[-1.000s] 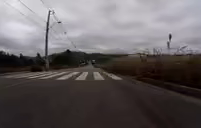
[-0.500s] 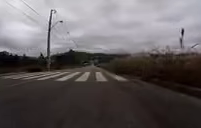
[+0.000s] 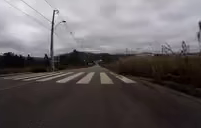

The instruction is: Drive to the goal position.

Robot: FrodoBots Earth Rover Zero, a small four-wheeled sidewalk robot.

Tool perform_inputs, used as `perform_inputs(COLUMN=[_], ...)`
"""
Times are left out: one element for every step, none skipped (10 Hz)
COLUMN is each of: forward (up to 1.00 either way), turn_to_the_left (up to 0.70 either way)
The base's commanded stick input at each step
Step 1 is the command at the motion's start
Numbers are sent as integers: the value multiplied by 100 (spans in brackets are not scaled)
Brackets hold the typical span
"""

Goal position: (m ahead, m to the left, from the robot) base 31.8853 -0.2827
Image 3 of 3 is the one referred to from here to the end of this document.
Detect white zebra crossing stripes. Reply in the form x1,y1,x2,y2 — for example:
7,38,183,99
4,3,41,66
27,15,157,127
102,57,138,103
0,70,137,86

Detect dark hill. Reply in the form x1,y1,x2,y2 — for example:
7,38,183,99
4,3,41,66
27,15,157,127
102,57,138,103
56,49,122,67

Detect grey asphalt road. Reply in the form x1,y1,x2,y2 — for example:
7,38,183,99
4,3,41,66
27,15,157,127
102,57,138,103
0,63,201,128

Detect street light pole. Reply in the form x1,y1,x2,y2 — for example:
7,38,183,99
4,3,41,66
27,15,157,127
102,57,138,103
48,9,68,72

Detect dry tall grass verge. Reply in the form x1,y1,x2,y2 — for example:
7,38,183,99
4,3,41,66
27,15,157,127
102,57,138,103
100,20,201,101

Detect grass strip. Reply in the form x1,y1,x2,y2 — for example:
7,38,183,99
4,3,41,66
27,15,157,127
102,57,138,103
0,65,56,77

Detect row of dark trees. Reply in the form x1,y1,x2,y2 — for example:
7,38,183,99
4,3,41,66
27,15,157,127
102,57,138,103
0,51,52,71

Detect overhead wires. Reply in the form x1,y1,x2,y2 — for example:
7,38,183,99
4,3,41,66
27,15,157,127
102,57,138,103
3,0,86,48

